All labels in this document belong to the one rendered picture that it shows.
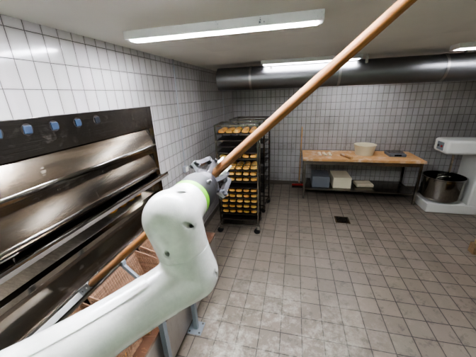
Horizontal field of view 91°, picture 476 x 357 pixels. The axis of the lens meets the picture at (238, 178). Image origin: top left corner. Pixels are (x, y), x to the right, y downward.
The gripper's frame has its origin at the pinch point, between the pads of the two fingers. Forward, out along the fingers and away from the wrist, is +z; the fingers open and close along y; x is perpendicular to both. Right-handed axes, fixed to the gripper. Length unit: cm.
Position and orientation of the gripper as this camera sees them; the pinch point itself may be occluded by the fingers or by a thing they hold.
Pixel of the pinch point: (222, 166)
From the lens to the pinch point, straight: 77.2
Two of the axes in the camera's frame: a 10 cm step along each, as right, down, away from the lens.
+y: 6.7, 7.3, 1.1
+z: 2.1, -3.3, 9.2
